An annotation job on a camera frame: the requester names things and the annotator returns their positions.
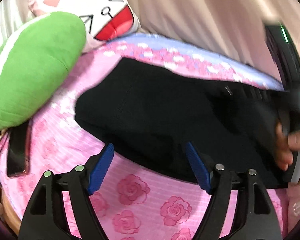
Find silver satin curtain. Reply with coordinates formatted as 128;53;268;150
0;0;34;54

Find wooden bed frame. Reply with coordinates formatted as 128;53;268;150
0;192;24;233

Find green plush pillow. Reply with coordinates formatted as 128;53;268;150
0;11;87;131

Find person's right hand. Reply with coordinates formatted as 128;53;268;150
275;123;300;171

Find white cartoon face pillow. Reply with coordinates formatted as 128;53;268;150
28;0;142;53

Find black pants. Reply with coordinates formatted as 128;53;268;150
74;57;290;189

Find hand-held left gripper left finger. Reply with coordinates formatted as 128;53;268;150
19;143;115;240

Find phone in red case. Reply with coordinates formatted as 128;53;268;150
6;122;33;178

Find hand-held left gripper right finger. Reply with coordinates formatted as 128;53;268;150
185;141;283;240

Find beige curtain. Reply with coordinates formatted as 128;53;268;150
116;0;290;79

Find pink floral blanket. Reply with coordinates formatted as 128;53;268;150
0;32;294;240

